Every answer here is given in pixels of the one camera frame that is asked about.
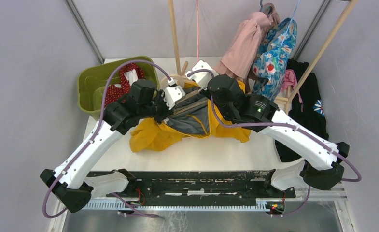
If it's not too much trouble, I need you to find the pink garment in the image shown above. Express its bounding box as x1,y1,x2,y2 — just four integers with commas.
213,3,280,83

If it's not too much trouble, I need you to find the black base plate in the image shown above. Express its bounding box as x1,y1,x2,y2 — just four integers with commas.
119,171,296,207

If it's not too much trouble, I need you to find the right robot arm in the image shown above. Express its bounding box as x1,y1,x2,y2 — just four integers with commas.
201,73,350,190

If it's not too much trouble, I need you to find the blue floral garment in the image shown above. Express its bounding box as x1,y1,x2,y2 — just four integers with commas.
251,18,298,101

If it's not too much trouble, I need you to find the wooden hanger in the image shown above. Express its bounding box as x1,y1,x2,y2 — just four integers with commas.
160,74,208,115

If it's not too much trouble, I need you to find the red polka dot skirt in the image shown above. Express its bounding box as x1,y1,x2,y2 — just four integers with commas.
104,63,145,107

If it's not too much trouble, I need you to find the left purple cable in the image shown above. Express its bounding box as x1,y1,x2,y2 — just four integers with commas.
42,59,174,219

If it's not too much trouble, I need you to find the pink wire hanger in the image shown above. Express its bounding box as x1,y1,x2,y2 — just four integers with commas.
196,0,200,62

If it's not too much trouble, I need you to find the black garment with flower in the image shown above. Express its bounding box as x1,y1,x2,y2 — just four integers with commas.
275,59,329,162

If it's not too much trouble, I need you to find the purple cable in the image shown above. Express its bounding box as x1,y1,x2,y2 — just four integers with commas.
186,68,363,217
42,59,174,219

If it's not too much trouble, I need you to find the yellow skirt grey lining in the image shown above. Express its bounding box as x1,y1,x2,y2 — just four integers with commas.
129,93,251,153

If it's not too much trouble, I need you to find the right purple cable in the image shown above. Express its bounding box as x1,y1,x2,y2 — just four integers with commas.
186,68,363,217

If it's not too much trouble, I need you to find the green plastic basket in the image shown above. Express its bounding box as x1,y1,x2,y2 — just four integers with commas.
78,56,158,120

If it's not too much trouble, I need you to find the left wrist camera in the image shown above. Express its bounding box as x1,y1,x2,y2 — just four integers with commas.
162,78,186,110

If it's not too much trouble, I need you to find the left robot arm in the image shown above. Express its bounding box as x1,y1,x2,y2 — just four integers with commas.
40,79,185,213

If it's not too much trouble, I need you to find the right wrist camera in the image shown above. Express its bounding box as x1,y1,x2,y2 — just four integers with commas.
185,60,219,89

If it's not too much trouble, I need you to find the wooden clothes rack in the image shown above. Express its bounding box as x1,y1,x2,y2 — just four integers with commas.
168,0,358,113

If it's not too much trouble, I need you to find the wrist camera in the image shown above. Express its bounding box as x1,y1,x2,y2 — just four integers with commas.
162,78,186,110
185,60,219,89

